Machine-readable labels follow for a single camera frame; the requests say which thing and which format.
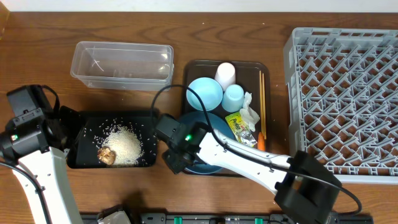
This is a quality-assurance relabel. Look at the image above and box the dark blue large bowl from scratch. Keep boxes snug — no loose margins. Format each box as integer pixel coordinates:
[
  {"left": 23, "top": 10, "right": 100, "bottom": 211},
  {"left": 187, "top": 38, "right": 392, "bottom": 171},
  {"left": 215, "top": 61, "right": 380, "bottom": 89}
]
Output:
[{"left": 178, "top": 111, "right": 236, "bottom": 175}]

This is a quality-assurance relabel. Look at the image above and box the light blue small bowl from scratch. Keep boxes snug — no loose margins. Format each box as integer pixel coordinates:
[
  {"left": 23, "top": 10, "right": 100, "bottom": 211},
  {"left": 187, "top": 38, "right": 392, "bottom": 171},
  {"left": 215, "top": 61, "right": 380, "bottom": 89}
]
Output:
[{"left": 186, "top": 77, "right": 223, "bottom": 111}]

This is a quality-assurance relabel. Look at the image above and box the pile of white rice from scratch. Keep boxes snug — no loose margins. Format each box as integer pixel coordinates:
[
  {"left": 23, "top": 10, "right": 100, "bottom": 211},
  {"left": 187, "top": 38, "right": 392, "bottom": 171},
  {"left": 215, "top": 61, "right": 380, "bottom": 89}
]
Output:
[{"left": 91, "top": 118, "right": 157, "bottom": 167}]

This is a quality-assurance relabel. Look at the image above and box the light blue plastic cup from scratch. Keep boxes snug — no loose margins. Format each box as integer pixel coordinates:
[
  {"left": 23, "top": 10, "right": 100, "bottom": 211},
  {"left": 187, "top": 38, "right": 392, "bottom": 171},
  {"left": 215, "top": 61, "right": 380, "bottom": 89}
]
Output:
[{"left": 221, "top": 84, "right": 244, "bottom": 113}]

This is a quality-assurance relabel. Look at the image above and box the brown food scrap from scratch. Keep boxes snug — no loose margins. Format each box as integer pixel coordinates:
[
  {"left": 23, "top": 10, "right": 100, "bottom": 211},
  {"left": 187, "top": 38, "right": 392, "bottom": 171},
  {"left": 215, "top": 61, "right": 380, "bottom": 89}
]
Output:
[{"left": 97, "top": 147, "right": 116, "bottom": 165}]

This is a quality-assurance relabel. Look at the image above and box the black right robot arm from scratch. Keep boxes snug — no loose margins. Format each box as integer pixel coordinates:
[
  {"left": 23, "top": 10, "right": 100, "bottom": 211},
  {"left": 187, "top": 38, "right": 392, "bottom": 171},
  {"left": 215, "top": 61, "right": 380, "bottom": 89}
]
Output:
[{"left": 154, "top": 115, "right": 341, "bottom": 223}]

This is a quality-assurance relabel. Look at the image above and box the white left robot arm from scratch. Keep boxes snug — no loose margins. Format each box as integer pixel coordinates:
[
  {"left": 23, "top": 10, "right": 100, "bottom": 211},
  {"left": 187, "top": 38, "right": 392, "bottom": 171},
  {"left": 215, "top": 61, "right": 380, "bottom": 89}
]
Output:
[{"left": 1, "top": 85, "right": 83, "bottom": 223}]

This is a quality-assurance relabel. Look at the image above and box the grey dishwasher rack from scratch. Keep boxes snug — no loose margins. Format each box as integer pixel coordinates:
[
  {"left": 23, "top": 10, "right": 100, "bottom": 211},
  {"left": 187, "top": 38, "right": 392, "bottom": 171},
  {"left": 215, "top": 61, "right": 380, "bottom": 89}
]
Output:
[{"left": 283, "top": 27, "right": 397, "bottom": 185}]

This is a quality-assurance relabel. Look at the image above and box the green foil snack wrapper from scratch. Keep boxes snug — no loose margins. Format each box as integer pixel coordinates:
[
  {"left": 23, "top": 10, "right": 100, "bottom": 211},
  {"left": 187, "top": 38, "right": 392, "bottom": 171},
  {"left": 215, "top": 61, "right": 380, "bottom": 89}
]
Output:
[{"left": 225, "top": 112, "right": 257, "bottom": 147}]

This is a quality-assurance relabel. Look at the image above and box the brown serving tray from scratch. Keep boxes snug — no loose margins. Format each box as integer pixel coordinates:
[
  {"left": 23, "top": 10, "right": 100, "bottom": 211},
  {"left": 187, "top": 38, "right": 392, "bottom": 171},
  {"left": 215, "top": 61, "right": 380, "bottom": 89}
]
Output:
[{"left": 178, "top": 60, "right": 271, "bottom": 177}]

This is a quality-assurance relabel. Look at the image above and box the black plastic tray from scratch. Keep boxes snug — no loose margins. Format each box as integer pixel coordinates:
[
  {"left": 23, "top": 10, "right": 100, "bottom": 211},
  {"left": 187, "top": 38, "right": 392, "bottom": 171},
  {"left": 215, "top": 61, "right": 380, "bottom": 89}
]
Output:
[{"left": 67, "top": 110, "right": 157, "bottom": 169}]

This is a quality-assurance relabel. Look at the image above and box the crumpled white tissue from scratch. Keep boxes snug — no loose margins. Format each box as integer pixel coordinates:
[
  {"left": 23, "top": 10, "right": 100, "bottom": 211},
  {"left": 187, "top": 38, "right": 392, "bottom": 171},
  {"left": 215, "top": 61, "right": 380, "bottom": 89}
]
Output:
[{"left": 239, "top": 92, "right": 260, "bottom": 132}]

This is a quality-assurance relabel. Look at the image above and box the orange carrot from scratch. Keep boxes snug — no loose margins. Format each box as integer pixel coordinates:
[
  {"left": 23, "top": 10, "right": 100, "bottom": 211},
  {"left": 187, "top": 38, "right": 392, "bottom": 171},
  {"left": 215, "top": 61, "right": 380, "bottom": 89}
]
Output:
[{"left": 257, "top": 132, "right": 266, "bottom": 152}]

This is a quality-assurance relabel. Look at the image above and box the pink plastic cup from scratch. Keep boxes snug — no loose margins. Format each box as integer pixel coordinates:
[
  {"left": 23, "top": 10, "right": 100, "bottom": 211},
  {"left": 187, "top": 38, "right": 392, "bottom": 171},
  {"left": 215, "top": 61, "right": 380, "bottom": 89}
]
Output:
[{"left": 215, "top": 62, "right": 236, "bottom": 91}]

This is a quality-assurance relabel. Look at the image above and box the left wooden chopstick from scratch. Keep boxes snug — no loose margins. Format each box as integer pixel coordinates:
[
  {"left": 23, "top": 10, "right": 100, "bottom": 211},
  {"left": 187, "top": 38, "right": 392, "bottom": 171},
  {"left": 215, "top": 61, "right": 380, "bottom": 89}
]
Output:
[{"left": 259, "top": 71, "right": 266, "bottom": 139}]

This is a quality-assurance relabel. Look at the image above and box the wooden chopstick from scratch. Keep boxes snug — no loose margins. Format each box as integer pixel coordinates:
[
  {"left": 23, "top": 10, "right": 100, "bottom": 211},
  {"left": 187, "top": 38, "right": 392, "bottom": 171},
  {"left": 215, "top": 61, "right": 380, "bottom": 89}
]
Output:
[
  {"left": 259, "top": 71, "right": 266, "bottom": 139},
  {"left": 261, "top": 73, "right": 267, "bottom": 139}
]

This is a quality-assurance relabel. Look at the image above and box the clear plastic container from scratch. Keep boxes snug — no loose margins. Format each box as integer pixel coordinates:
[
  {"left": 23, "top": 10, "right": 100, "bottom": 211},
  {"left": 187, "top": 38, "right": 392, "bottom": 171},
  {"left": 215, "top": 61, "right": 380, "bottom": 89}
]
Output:
[{"left": 70, "top": 41, "right": 174, "bottom": 91}]

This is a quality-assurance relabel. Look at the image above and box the right wooden chopstick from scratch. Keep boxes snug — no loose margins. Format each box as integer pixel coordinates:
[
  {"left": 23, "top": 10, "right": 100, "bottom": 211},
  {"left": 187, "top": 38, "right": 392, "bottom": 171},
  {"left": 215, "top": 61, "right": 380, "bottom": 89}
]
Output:
[{"left": 261, "top": 73, "right": 267, "bottom": 139}]

